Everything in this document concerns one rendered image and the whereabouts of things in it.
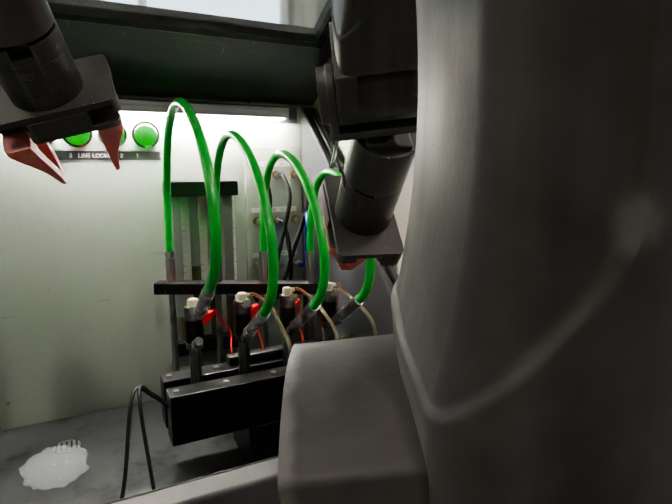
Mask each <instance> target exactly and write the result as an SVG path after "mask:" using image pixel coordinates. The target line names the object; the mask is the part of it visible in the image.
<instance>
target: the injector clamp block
mask: <svg viewBox="0 0 672 504"><path fill-rule="evenodd" d="M286 369H287V366H283V357H278V358H272V359H267V360H261V361H256V362H250V373H245V374H240V375H239V365H234V366H229V364H228V363H227V362H226V363H220V364H214V365H209V366H203V367H202V382H198V383H193V384H191V373H190V369H186V370H181V371H175V372H170V373H164V374H160V384H161V398H163V399H164V400H165V401H167V404H168V405H169V409H168V408H166V407H165V406H164V405H162V415H163V420H164V423H165V426H166V428H168V430H169V437H170V440H171V443H172V445H173V446H178V445H182V444H186V443H190V442H194V441H199V440H203V439H207V438H211V437H215V436H219V435H223V434H227V433H232V432H234V440H235V442H236V443H237V445H238V447H239V449H240V450H241V452H242V454H243V455H244V457H245V459H246V460H247V462H248V464H249V463H253V462H256V461H260V460H264V459H267V458H271V457H275V456H278V454H279V435H280V420H281V408H282V398H283V388H284V381H285V374H286Z"/></svg>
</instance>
